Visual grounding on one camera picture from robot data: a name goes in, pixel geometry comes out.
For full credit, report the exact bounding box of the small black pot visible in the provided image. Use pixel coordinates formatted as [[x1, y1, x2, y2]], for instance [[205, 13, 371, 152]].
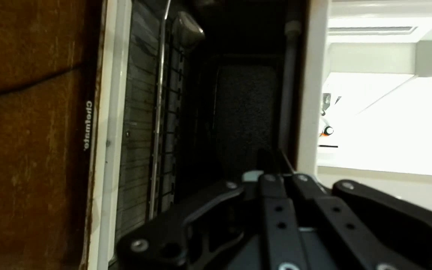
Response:
[[169, 0, 212, 53]]

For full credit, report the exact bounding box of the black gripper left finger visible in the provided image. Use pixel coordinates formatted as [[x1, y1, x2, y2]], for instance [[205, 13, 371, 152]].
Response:
[[115, 170, 307, 270]]

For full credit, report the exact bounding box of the white toaster oven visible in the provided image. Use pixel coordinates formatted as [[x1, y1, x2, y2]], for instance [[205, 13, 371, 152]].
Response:
[[86, 0, 332, 270]]

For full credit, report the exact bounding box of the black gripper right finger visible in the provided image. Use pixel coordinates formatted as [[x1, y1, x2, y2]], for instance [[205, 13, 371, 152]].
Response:
[[286, 172, 432, 270]]

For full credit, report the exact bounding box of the wire oven rack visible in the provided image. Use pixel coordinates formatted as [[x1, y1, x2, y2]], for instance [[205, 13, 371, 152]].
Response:
[[146, 0, 187, 221]]

